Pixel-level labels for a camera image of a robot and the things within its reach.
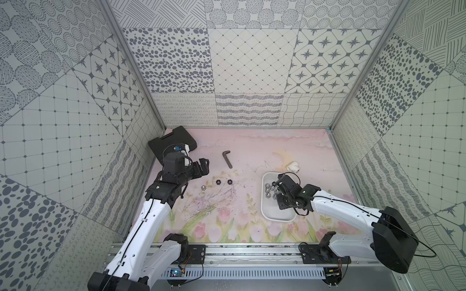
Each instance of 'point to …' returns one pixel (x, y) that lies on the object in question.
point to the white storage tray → (270, 207)
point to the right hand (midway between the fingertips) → (284, 201)
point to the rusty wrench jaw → (226, 159)
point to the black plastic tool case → (179, 136)
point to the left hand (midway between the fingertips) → (198, 159)
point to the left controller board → (176, 272)
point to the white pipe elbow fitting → (293, 167)
